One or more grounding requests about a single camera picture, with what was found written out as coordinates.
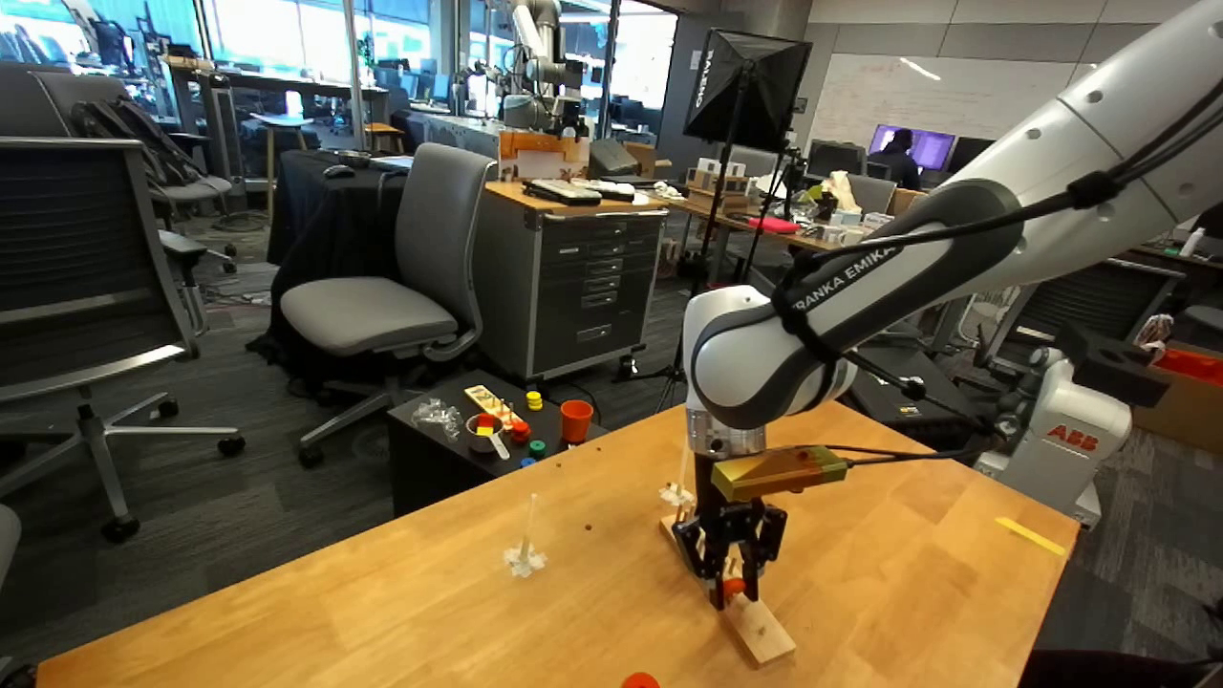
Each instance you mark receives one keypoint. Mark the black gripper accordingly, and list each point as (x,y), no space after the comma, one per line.
(732,520)

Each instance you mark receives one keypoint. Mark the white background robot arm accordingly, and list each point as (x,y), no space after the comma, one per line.
(534,41)

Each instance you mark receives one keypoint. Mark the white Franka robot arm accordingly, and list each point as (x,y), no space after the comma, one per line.
(1020,177)

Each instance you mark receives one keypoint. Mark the white ABB robot base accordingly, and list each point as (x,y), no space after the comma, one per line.
(1064,440)

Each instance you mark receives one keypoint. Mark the wooden peg stand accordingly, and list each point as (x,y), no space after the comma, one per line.
(761,633)

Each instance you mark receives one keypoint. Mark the black softbox light stand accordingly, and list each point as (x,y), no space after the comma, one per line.
(751,88)

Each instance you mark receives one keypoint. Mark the orange plastic cup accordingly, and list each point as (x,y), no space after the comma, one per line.
(579,422)

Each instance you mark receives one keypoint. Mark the small green toy piece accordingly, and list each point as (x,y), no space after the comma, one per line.
(538,450)

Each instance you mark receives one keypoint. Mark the small red toy piece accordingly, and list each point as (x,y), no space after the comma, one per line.
(517,433)

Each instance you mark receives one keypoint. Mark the black case green label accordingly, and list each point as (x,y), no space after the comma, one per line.
(931,404)

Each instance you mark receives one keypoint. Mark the small yellow block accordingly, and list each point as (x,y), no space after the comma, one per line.
(534,399)

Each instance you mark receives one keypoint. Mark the grey cabinet wooden top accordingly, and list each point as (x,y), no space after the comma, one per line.
(574,292)

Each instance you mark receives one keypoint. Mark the yellow tape strip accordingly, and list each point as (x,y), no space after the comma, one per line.
(1030,535)

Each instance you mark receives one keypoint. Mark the black storage crate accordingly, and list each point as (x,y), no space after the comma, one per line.
(426,471)

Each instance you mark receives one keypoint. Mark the clear plastic bag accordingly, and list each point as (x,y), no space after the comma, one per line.
(436,413)

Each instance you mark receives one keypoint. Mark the wooden office desk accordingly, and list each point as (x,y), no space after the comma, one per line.
(719,215)

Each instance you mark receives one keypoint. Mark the black keyboard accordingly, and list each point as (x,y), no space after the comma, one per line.
(561,192)

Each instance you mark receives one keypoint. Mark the black armchair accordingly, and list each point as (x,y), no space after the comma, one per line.
(1094,318)

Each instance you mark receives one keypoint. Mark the grey office chair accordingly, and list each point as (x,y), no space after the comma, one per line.
(370,310)

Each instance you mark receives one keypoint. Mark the orange cardboard box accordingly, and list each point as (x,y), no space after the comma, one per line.
(538,154)

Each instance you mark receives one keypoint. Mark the purple screen monitor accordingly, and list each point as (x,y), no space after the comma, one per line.
(919,145)

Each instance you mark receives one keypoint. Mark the dark office chair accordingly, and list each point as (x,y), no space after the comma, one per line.
(187,192)

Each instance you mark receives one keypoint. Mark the black mesh office chair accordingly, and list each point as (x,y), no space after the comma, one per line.
(80,252)

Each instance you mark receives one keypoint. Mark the yellow-green wrist camera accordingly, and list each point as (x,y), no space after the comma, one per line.
(779,471)

